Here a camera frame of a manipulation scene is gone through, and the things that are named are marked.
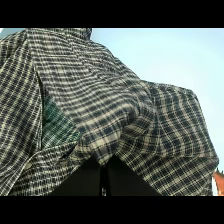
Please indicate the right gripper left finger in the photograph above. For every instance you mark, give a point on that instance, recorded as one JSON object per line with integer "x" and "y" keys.
{"x": 85, "y": 181}

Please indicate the checked shirt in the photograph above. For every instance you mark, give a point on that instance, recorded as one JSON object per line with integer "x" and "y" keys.
{"x": 106, "y": 100}

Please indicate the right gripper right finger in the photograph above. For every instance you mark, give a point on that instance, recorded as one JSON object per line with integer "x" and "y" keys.
{"x": 128, "y": 183}

